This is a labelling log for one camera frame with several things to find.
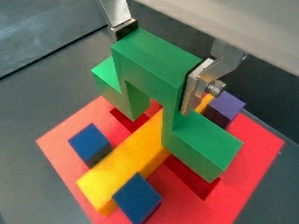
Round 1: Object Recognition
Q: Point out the blue block right post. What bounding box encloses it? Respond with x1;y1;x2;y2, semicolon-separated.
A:
68;123;112;168

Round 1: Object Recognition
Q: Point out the blue block post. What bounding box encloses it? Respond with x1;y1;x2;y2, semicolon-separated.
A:
112;172;162;224
68;123;112;168

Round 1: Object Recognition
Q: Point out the yellow long bar block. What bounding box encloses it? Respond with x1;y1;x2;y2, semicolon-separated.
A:
75;93;216;217

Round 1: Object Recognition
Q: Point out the red base board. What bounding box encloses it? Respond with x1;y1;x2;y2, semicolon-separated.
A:
36;98;284;224

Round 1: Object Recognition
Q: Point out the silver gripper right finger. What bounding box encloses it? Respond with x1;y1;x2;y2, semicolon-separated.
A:
180;39;248;116

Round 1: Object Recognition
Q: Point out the purple block right post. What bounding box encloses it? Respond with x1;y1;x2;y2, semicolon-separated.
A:
203;91;246;129

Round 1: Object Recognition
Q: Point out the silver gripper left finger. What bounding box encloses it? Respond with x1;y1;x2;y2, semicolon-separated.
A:
97;0;137;42

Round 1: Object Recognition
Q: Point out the blue block left post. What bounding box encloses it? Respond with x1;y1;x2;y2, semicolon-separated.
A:
112;172;162;224

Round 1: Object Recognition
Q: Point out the green bridge-shaped block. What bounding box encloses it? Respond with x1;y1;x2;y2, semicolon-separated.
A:
91;29;242;182

